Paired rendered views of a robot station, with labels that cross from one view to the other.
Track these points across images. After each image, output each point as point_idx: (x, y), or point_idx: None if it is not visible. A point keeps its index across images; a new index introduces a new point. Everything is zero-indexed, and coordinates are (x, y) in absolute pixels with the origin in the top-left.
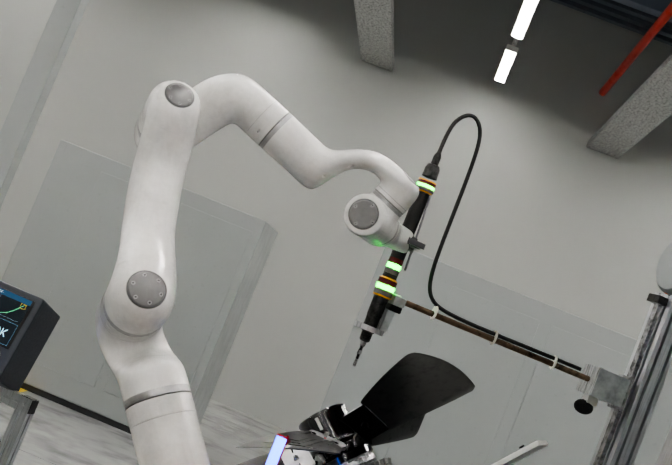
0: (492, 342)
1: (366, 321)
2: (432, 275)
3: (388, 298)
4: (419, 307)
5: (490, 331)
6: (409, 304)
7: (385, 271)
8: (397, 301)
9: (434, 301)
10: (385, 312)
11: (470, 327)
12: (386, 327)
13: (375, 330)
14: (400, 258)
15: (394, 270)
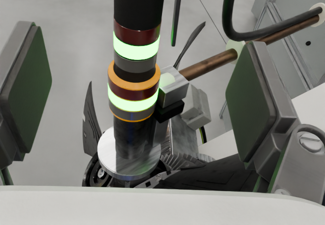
0: (315, 25)
1: (121, 154)
2: None
3: (152, 113)
4: (212, 67)
5: (316, 13)
6: (193, 78)
7: (121, 68)
8: (171, 98)
9: (237, 38)
10: (151, 120)
11: (290, 29)
12: (162, 138)
13: (149, 172)
14: (153, 24)
15: (146, 61)
